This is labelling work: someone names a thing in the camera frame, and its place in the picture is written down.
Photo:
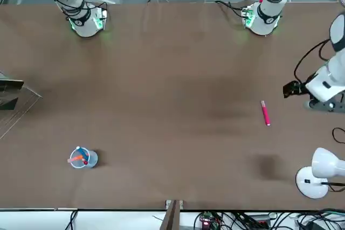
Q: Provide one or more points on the blue marker pen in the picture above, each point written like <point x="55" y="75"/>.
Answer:
<point x="84" y="153"/>

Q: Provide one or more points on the clear acrylic storage rack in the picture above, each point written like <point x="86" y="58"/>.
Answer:
<point x="27" y="98"/>

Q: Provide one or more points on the black usb hub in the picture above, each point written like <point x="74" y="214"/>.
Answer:
<point x="261" y="220"/>

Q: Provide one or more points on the white desk lamp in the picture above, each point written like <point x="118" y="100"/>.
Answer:
<point x="310" y="184"/>

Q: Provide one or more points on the pink highlighter pen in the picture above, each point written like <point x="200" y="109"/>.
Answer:
<point x="265" y="114"/>

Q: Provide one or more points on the orange marker pen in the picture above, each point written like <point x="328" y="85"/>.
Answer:
<point x="75" y="158"/>

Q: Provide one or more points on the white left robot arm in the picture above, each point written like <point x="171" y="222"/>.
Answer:
<point x="272" y="17"/>

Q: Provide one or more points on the small board with red display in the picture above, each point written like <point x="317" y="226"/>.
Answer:
<point x="206" y="223"/>

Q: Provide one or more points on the clear plastic pen cup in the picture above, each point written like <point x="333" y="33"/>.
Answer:
<point x="93" y="160"/>

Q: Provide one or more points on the dark book with hand cover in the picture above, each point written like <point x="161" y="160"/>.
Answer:
<point x="9" y="98"/>

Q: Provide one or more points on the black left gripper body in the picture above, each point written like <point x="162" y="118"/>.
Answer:
<point x="295" y="87"/>

